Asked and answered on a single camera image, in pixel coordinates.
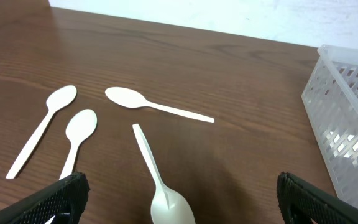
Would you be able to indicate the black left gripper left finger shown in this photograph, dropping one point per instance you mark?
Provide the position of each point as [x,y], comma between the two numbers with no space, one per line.
[62,202]

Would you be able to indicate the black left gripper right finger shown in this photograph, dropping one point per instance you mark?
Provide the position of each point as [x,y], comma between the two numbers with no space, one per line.
[301,202]

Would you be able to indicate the white plastic spoon near gripper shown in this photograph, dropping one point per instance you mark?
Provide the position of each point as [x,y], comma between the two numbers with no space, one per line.
[167,206]

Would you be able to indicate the white plastic spoon far left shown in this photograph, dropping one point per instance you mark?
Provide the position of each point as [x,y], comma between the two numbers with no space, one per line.
[55,102]

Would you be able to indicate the clear plastic basket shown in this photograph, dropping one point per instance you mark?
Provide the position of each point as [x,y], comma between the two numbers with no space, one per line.
[331,101]

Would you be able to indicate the white plastic spoon top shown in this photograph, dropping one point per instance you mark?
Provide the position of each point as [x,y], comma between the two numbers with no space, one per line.
[133,99]

